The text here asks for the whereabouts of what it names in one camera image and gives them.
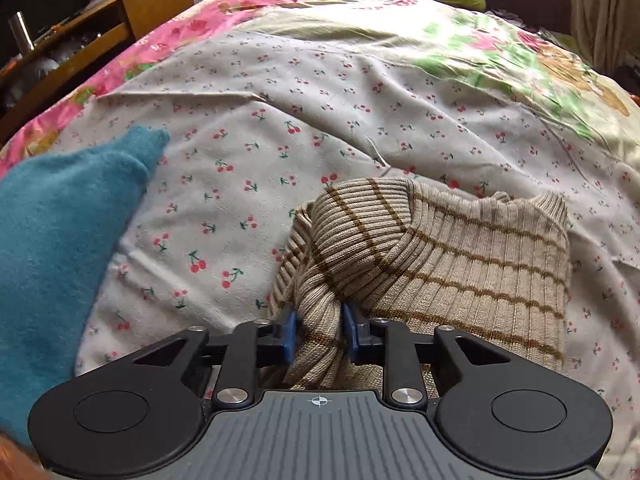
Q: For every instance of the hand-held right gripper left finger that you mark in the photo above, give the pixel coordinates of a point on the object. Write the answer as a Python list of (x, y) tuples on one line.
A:
[(289, 337)]

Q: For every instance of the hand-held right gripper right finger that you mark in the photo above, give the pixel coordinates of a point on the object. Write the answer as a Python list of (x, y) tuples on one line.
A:
[(351, 335)]

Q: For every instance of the beige striped knit sweater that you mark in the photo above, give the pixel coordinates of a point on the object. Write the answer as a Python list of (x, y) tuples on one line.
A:
[(450, 270)]

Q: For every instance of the floral printed blanket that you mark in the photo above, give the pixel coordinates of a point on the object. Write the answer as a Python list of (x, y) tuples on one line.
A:
[(350, 100)]

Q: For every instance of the teal fuzzy cloth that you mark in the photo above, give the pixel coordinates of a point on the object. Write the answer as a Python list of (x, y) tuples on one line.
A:
[(55, 240)]

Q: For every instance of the wooden desk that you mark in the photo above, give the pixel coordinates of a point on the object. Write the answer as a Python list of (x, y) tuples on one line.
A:
[(140, 10)]

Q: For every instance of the metal cup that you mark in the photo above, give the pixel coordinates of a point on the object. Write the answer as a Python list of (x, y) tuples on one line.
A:
[(21, 34)]

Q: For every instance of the beige curtain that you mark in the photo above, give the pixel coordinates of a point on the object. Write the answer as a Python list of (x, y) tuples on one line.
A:
[(605, 10)]

